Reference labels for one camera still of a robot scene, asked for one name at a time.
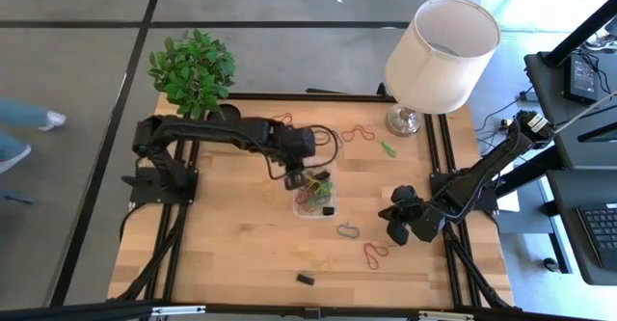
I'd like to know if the black metal pole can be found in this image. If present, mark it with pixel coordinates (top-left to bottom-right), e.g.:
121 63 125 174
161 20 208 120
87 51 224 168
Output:
540 0 617 69

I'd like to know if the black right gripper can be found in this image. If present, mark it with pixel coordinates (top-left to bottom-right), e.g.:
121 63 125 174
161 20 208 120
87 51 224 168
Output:
378 184 447 247

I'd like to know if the blue rubber band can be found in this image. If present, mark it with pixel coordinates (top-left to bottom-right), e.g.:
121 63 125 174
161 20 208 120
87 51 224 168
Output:
335 222 362 240

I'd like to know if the black desk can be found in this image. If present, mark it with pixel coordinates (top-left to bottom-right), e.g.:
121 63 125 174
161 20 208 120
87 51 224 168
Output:
546 169 617 287
523 50 617 144

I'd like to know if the clear plastic bin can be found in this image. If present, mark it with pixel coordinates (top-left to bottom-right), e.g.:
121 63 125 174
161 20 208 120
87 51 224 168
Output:
291 158 339 220

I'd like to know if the green plant in black pot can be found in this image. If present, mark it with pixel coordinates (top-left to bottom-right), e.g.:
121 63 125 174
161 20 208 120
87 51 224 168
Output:
147 28 242 122

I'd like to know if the white paper sheet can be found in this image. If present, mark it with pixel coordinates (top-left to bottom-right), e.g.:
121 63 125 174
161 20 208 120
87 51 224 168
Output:
495 191 521 215

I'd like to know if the black aluminium frame rail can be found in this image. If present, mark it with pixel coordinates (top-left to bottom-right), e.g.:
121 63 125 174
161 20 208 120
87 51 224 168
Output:
143 130 189 308
437 113 483 308
0 300 617 321
161 130 201 308
226 91 397 104
422 113 462 308

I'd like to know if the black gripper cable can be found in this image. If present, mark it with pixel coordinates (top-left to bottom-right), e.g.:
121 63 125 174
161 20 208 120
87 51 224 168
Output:
308 123 342 172

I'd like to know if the black keyboard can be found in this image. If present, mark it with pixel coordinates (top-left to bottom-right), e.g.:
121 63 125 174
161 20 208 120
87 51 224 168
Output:
576 203 617 272

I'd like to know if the white shade silver table lamp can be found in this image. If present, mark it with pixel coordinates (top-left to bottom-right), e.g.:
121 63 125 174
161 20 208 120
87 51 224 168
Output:
384 0 502 138

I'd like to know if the silver metal bracket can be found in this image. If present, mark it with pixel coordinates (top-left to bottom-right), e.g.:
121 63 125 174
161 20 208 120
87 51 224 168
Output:
150 305 207 317
416 309 476 321

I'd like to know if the black desk leg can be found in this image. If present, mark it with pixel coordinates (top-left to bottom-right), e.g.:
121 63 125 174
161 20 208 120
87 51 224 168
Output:
496 154 579 200

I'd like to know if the yellow rubber band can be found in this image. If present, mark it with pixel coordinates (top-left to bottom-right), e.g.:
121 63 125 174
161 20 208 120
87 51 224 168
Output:
294 249 336 273
303 174 334 193

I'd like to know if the black labelled device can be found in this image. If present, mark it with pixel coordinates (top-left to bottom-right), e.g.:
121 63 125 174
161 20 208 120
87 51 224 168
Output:
563 52 603 104

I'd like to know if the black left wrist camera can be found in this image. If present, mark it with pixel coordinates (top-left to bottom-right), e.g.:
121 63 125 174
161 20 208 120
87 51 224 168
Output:
283 171 307 192

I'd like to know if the white cable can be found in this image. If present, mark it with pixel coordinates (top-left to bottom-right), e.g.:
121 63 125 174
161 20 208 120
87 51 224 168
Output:
551 91 617 134

